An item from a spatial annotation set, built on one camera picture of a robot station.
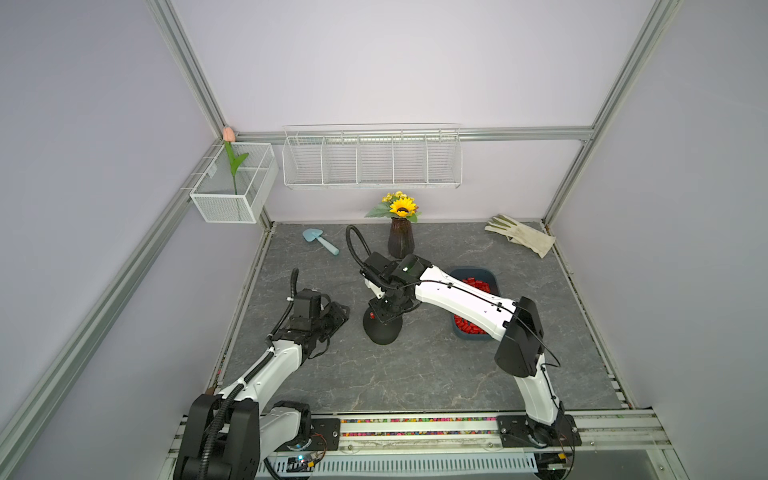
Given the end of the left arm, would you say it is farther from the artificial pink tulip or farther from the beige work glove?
the beige work glove

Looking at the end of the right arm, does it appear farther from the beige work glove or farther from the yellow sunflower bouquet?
the beige work glove

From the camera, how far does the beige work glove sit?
114 cm

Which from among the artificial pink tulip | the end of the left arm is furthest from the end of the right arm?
the artificial pink tulip

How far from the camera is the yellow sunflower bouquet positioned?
0.92 m

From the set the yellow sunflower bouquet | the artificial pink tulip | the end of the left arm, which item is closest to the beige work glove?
the yellow sunflower bouquet

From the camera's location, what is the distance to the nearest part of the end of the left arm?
0.64m

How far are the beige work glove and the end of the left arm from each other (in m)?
0.73

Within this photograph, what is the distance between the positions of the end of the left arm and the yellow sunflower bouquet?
319 mm

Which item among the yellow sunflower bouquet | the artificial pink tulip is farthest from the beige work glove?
the artificial pink tulip

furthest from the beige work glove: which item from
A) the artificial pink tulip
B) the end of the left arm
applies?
the artificial pink tulip

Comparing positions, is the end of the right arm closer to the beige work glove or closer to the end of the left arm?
the end of the left arm

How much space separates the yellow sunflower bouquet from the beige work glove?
42 cm

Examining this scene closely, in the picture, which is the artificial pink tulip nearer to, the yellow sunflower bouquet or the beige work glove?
the yellow sunflower bouquet

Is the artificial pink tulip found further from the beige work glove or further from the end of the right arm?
the beige work glove
